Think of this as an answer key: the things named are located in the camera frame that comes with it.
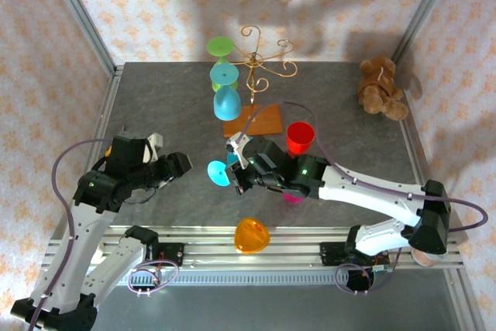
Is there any blue plastic wine glass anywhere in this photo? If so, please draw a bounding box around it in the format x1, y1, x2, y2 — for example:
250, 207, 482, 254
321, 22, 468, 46
207, 136, 255, 188

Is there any magenta plastic wine glass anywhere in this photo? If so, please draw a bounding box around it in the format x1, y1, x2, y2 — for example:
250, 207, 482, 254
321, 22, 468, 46
281, 190, 304, 205

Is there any red plastic wine glass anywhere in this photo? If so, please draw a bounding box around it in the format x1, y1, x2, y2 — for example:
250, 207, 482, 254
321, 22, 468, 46
285, 121, 315, 158

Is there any light teal plastic wine glass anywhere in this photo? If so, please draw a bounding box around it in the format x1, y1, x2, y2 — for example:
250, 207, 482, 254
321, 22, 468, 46
209, 64, 242, 122

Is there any green plastic wine glass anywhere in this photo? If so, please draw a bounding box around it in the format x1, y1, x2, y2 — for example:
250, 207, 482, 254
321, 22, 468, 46
206, 36, 238, 93

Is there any orange plastic bowl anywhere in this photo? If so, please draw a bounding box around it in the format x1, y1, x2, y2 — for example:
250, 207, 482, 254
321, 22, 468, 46
234, 217, 271, 256

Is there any brown teddy bear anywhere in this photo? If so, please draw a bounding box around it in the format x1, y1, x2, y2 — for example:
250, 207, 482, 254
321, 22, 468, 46
356, 57, 410, 122

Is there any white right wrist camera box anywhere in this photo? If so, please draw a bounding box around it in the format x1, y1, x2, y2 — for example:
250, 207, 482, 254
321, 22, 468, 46
225, 132, 250, 170

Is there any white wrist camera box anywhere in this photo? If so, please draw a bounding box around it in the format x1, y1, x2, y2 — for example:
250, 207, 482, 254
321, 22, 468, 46
142, 132, 166, 164
225, 132, 250, 170

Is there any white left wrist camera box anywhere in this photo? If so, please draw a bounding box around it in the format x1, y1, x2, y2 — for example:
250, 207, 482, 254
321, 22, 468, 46
142, 132, 166, 164

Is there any gold wire wine glass rack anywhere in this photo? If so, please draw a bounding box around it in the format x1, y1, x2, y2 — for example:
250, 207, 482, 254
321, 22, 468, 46
223, 25, 298, 139

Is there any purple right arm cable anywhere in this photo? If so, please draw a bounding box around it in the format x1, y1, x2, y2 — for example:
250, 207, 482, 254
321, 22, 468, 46
239, 101, 489, 296

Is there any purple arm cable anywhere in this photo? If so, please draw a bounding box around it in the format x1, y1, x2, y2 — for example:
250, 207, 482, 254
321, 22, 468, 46
239, 101, 489, 296
25, 137, 180, 331

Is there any aluminium front rail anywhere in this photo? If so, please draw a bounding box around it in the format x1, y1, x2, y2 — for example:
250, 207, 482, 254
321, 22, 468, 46
41, 226, 466, 271

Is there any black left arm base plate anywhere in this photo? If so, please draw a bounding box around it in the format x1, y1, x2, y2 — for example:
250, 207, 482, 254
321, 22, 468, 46
115, 242, 185, 267

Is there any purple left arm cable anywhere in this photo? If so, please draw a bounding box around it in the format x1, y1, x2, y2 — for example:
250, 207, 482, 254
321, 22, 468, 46
25, 137, 180, 331

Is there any aluminium side rail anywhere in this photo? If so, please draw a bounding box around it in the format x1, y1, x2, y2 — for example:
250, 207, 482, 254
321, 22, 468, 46
50, 63, 126, 239
398, 86, 468, 243

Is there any grey slotted cable duct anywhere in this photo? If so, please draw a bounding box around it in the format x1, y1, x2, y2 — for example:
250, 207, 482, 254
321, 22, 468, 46
57, 271, 446, 286

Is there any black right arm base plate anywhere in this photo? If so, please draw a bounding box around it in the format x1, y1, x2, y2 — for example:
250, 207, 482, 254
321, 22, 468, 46
318, 241, 392, 267

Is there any aluminium frame post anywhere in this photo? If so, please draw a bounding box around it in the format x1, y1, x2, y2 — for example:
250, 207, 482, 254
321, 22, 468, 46
391, 0, 462, 63
41, 0, 117, 76

